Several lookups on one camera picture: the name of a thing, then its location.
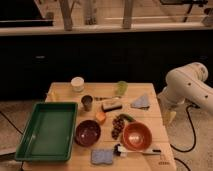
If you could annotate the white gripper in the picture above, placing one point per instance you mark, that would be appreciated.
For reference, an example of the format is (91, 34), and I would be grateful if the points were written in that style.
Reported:
(168, 101)

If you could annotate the grey-blue towel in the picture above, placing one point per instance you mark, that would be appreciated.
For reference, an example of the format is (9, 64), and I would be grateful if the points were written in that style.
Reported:
(141, 103)

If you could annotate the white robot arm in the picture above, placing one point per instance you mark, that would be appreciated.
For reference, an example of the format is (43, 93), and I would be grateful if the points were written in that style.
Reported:
(185, 83)

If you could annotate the red bowl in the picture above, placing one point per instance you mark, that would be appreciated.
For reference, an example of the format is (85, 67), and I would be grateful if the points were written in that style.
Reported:
(136, 136)

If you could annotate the purple bowl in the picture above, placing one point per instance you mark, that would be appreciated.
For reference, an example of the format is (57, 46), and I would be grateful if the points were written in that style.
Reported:
(87, 133)

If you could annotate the brown grape bunch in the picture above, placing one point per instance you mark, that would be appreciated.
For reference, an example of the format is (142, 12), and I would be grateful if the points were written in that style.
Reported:
(118, 125)

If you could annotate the green translucent cup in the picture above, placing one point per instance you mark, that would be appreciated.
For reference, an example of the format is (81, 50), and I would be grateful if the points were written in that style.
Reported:
(121, 88)

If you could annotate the black white board eraser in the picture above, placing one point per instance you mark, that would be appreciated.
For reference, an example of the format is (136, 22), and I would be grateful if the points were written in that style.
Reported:
(111, 105)

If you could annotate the orange block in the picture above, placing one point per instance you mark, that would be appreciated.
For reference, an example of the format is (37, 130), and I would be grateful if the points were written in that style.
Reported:
(100, 117)

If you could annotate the metal fork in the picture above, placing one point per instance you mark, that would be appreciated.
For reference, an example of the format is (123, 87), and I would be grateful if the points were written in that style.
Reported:
(98, 98)

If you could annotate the blue sponge cloth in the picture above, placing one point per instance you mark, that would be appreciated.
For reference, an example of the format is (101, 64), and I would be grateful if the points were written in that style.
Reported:
(102, 156)

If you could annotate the metal cup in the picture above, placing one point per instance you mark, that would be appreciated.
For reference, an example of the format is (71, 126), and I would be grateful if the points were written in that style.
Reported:
(87, 102)

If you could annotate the white cup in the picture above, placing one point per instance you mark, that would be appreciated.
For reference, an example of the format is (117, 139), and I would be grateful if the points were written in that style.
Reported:
(77, 84)

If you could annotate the green plastic tray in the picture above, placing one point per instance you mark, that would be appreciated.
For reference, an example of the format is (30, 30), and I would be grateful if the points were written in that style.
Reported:
(49, 132)

